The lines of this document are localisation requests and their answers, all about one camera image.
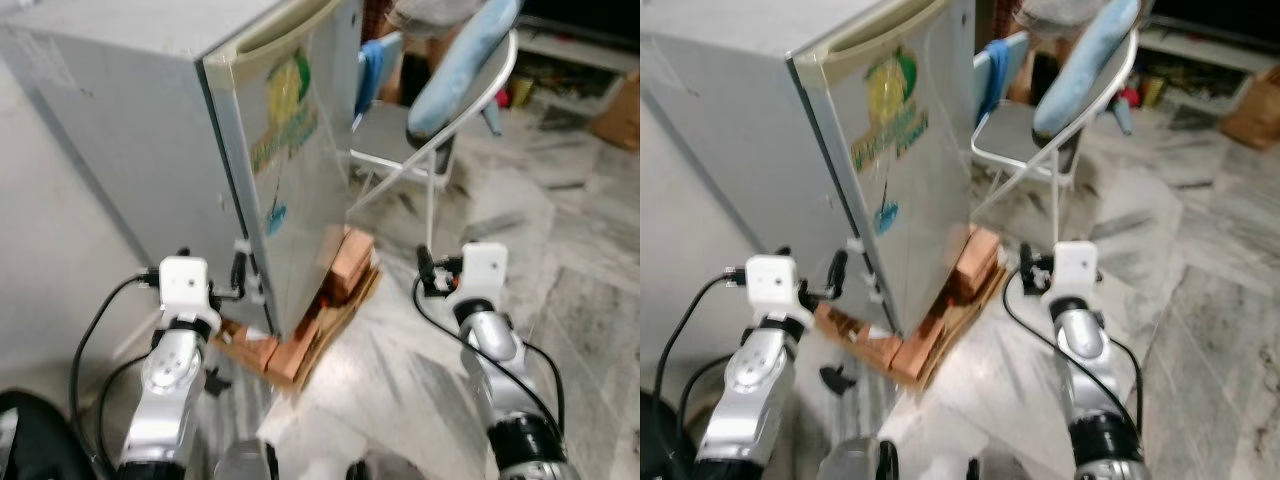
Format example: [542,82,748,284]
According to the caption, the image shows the grey mini fridge cabinet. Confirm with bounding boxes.
[0,0,341,333]
[640,0,946,336]

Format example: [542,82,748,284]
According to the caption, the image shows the flat brown cardboard sheet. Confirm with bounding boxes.
[812,255,1009,393]
[214,258,384,397]

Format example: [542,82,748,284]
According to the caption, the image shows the white metal folding chair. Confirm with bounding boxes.
[348,28,521,253]
[968,28,1143,253]

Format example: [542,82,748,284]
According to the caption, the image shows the yellow green logo sticker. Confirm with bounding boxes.
[248,50,321,173]
[850,50,931,173]

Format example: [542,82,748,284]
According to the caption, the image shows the bright blue cloth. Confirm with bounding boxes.
[974,38,1011,123]
[354,40,387,117]

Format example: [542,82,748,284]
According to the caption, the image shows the light blue chair cushion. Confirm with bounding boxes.
[1032,0,1143,141]
[407,0,523,141]

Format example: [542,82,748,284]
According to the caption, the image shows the brown cardboard box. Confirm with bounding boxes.
[590,74,641,153]
[1220,64,1280,153]

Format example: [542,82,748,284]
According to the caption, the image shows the black robot torso shell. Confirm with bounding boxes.
[640,390,683,480]
[0,388,73,480]

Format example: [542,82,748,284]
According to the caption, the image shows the grey cloth bundle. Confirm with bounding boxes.
[1014,0,1103,39]
[388,0,483,39]

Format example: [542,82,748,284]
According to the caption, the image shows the low white shelf unit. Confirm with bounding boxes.
[508,24,641,117]
[1138,24,1280,117]

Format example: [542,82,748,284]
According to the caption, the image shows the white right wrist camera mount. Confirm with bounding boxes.
[458,242,509,303]
[1044,240,1102,303]

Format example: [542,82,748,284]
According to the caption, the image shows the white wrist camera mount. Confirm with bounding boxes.
[157,256,222,333]
[458,242,509,303]
[1044,240,1102,303]
[744,254,812,337]

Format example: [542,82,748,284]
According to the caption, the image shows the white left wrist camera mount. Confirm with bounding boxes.
[744,254,812,337]
[157,256,222,333]

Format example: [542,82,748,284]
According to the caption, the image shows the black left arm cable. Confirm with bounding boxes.
[69,271,167,473]
[654,272,747,471]

